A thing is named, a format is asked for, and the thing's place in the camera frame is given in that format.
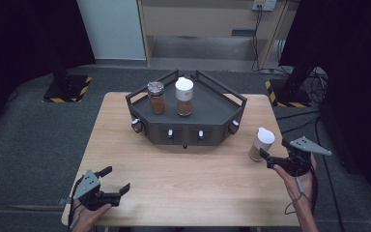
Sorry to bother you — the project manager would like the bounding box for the thin grey gripper cable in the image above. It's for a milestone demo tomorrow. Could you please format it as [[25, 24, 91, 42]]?
[[284, 175, 305, 217]]

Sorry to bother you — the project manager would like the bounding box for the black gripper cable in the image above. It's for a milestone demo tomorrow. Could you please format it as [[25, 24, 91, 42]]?
[[67, 180, 81, 231]]

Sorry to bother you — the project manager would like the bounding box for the striped-base black stand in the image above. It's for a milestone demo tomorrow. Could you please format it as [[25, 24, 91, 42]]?
[[264, 62, 318, 109], [42, 47, 93, 104]]

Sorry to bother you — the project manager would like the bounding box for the person's left hand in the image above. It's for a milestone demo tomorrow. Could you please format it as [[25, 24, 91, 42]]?
[[71, 202, 113, 232]]

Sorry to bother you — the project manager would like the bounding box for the white power outlet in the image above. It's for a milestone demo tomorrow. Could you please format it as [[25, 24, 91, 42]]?
[[251, 0, 278, 13]]

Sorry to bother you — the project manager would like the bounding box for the white-capped glass spice jar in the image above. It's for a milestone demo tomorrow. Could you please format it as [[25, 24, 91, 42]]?
[[174, 76, 195, 117], [248, 127, 276, 162]]

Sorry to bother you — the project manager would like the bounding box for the silver-lidded glass spice jar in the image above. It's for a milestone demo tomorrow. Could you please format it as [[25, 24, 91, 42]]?
[[146, 80, 167, 116]]

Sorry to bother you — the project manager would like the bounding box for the black floor cable bundle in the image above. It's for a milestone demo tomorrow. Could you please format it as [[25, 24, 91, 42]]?
[[302, 67, 330, 104]]

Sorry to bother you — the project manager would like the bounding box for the grey-green bar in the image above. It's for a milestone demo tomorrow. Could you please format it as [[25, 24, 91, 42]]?
[[231, 28, 256, 38]]

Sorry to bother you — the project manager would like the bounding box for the dark grey corner rack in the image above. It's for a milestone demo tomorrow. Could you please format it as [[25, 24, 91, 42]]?
[[125, 69, 248, 150]]

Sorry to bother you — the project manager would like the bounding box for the person's right hand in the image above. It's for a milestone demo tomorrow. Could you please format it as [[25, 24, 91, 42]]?
[[272, 154, 319, 203]]

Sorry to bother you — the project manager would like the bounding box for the black wall cable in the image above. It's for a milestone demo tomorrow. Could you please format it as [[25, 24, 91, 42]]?
[[250, 5, 283, 75]]

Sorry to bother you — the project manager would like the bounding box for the white panel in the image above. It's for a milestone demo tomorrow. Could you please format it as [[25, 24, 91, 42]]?
[[75, 0, 147, 61]]

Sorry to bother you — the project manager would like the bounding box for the light wooden cabinet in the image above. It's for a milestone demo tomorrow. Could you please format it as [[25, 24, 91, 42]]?
[[136, 0, 300, 69]]

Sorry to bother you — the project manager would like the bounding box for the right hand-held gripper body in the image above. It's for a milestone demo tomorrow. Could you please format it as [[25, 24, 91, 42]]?
[[266, 135, 333, 178]]

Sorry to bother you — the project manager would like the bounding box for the black curtain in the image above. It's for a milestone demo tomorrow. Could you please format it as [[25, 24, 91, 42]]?
[[278, 0, 371, 207], [0, 0, 97, 143]]

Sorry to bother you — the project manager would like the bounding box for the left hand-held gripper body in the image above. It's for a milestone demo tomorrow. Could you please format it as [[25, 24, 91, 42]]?
[[73, 169, 122, 213]]

